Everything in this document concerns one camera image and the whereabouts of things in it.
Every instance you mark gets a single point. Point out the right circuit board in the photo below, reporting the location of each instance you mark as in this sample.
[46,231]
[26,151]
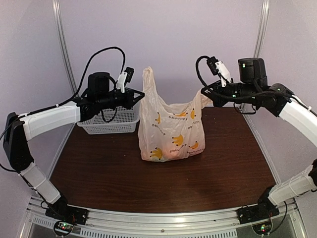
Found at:
[263,228]

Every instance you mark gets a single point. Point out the aluminium front rail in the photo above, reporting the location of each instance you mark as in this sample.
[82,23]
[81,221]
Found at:
[222,223]

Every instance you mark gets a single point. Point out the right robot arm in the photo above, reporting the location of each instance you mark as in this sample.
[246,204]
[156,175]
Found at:
[253,89]

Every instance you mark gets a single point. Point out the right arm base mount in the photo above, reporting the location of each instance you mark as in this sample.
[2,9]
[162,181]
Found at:
[254,213]

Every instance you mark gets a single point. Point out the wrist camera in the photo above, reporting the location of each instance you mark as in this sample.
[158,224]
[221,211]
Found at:
[124,78]
[219,69]

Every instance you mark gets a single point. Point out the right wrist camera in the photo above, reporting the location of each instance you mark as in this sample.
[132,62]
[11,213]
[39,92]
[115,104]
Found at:
[219,69]

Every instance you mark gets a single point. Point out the left aluminium corner post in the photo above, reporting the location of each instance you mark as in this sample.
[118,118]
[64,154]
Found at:
[63,45]

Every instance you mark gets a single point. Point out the right aluminium corner post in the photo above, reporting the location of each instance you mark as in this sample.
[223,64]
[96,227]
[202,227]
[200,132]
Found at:
[264,16]

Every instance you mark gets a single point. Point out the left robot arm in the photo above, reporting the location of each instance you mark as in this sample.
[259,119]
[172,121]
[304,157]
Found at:
[102,92]

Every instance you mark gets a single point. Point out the pink peach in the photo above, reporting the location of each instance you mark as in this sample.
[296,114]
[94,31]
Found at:
[171,153]

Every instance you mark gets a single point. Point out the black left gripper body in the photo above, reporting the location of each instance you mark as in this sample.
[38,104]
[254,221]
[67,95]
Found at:
[106,101]

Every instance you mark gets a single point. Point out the circuit board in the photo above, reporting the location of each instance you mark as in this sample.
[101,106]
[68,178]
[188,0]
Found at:
[263,228]
[62,228]

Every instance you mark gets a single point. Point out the aluminium corner post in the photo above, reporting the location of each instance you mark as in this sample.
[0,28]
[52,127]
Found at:
[264,16]
[63,45]

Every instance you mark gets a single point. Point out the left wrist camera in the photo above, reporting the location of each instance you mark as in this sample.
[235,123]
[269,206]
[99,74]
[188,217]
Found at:
[124,78]

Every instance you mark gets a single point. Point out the banana print plastic bag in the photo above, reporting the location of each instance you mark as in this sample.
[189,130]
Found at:
[164,125]

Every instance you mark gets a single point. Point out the white perforated plastic basket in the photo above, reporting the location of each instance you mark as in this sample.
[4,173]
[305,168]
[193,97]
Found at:
[124,121]

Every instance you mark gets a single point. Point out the left circuit board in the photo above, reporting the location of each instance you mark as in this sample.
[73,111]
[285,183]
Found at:
[62,228]

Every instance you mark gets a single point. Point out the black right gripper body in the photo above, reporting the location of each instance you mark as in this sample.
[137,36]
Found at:
[246,93]

